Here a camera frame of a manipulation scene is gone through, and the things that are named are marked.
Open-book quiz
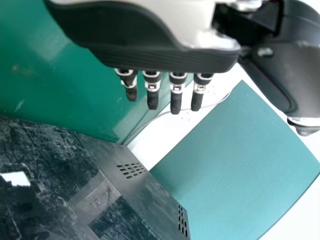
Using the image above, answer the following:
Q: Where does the black oven with glass door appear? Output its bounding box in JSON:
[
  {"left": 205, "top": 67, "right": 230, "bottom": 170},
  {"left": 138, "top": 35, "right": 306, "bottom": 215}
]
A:
[{"left": 0, "top": 115, "right": 191, "bottom": 240}]

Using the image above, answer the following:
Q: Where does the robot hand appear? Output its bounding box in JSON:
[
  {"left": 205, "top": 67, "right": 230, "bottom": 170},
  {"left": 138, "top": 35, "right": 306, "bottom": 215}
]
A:
[{"left": 43, "top": 0, "right": 320, "bottom": 137}]

